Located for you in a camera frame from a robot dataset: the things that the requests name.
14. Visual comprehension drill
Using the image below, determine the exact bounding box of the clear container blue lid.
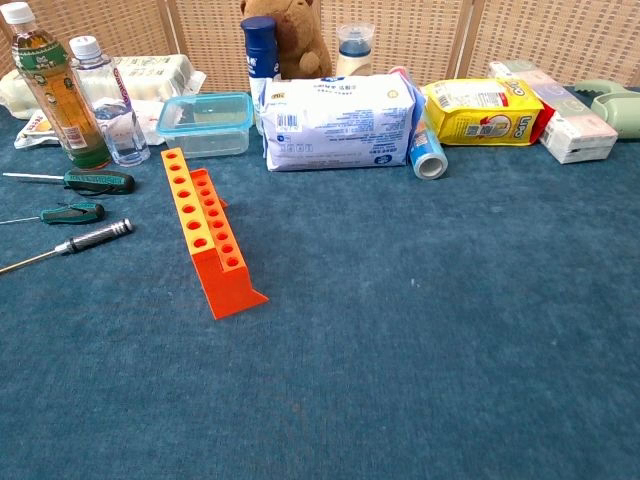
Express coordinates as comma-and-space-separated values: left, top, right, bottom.
156, 91, 255, 160

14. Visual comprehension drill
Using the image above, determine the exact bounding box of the yellow snack bag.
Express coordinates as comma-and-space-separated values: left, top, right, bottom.
422, 78, 546, 148

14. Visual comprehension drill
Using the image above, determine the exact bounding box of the white blue wipes pack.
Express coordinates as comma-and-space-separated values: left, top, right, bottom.
260, 69, 426, 173

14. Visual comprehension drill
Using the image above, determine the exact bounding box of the blue table cloth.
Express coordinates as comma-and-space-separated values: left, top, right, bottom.
0, 84, 640, 480

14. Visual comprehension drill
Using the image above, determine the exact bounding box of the white bottle clear cap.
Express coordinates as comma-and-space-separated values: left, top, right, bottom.
334, 22, 376, 78

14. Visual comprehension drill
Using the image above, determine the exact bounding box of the white red snack packet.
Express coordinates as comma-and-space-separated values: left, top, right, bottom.
13, 108, 64, 151

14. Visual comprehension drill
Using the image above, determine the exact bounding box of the blue white spray can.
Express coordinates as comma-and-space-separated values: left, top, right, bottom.
240, 15, 281, 135

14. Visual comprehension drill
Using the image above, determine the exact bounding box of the white egg carton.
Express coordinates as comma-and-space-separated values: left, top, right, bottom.
0, 53, 207, 121

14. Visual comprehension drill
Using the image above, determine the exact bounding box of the green tea bottle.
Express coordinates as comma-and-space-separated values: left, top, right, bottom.
0, 1, 112, 170

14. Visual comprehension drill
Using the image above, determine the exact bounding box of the orange plastic tube rack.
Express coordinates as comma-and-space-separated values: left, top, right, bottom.
160, 147, 270, 321

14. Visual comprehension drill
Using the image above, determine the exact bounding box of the wicker folding screen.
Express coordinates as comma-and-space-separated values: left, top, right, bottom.
0, 0, 640, 94

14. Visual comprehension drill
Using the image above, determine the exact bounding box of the brown plush toy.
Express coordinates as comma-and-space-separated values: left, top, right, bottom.
239, 0, 334, 81

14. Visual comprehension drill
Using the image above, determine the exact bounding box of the green plastic holder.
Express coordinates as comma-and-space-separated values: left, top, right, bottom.
573, 78, 640, 141

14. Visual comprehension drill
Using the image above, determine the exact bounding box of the white plastic bag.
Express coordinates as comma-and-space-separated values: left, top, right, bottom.
92, 97, 167, 147

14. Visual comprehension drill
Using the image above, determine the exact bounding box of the pastel tissue pack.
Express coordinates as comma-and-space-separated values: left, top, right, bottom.
487, 59, 620, 166

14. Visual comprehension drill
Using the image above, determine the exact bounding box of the clear water bottle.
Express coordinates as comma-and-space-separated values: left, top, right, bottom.
68, 34, 151, 168

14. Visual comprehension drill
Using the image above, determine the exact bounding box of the blue sticker roll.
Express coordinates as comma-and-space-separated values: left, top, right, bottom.
408, 117, 449, 181

